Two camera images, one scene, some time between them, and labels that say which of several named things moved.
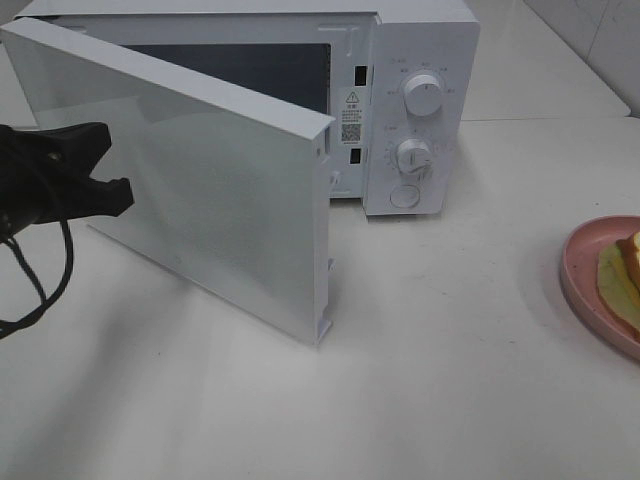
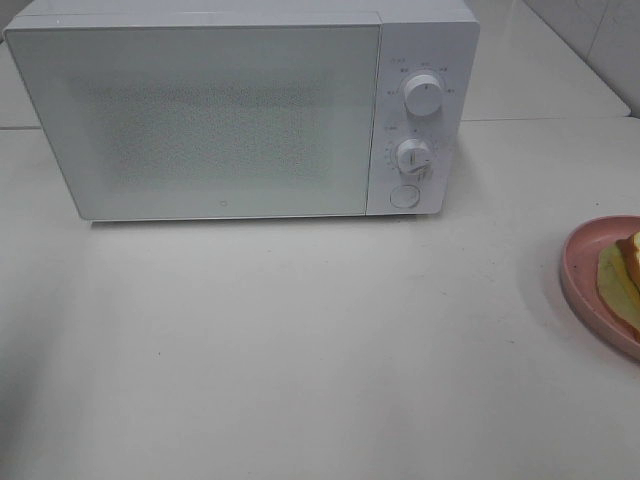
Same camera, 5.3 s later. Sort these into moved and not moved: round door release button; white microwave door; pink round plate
Moved: white microwave door
Not moved: round door release button; pink round plate
